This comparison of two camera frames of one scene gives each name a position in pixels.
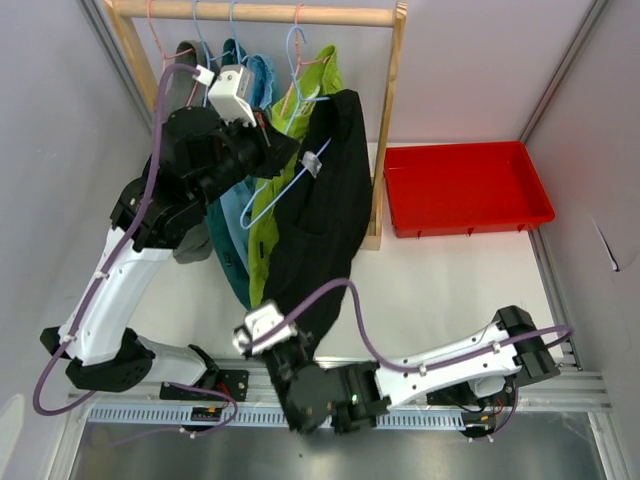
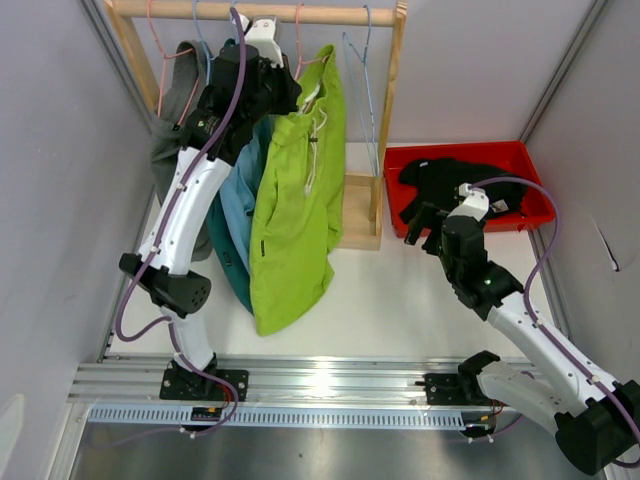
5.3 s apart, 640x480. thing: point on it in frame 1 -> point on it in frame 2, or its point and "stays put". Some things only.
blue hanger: x=296 y=107 -> x=374 y=159
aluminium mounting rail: x=268 y=403 stays put
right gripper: x=306 y=338 -> x=429 y=218
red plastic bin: x=451 y=189 stays put
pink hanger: x=299 y=63 stays put
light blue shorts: x=239 y=201 stays put
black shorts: x=320 y=227 -> x=436 y=181
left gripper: x=275 y=150 -> x=290 y=88
